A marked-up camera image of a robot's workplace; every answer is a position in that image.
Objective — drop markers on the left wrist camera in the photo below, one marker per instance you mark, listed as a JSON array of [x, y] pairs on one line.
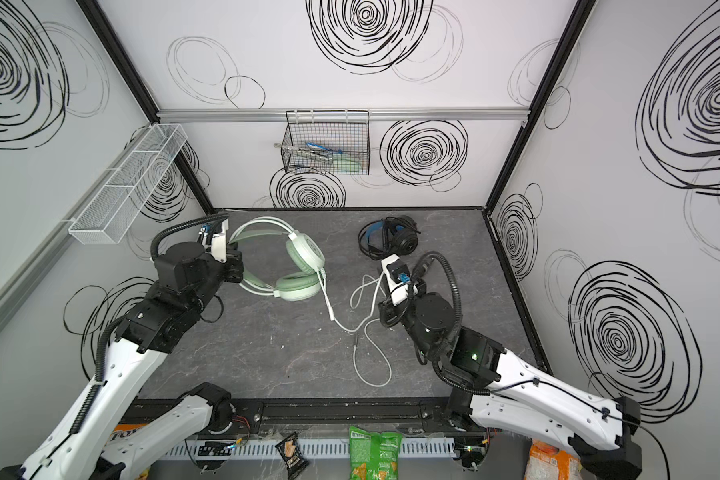
[[213, 237]]

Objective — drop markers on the black mounting rail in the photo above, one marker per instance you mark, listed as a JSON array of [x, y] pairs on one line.
[[409, 415]]

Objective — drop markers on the Fox's fruits candy bag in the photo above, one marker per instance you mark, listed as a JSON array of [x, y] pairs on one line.
[[124, 430]]

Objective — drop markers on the orange snack bag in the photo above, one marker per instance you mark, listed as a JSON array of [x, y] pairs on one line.
[[546, 462]]

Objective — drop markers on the black blue headphones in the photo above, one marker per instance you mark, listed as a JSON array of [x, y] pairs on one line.
[[399, 236]]

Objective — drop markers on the green chips bag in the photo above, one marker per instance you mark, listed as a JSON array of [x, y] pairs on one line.
[[374, 455]]

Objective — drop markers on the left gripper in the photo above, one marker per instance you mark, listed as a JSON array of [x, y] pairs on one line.
[[233, 267]]

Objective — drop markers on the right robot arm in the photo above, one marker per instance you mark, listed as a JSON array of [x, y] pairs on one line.
[[493, 387]]

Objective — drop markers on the black wire basket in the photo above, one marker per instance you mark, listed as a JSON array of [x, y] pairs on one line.
[[328, 141]]

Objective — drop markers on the white wire shelf basket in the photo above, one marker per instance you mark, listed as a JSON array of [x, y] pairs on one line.
[[128, 185]]

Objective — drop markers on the mint green headphones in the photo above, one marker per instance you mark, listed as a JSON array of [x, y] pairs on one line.
[[311, 280]]

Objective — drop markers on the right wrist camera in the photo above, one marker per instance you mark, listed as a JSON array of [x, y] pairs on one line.
[[396, 281]]

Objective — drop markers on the white slotted cable duct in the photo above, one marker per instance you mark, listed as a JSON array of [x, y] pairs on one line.
[[411, 448]]

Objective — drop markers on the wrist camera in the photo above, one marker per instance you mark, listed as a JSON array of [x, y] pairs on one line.
[[213, 237], [396, 281]]

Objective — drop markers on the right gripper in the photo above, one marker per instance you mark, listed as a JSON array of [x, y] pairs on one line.
[[390, 309]]

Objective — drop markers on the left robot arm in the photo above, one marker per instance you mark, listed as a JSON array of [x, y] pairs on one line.
[[193, 261]]

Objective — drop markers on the small dark snack packet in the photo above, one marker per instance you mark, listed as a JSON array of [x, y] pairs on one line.
[[290, 452]]

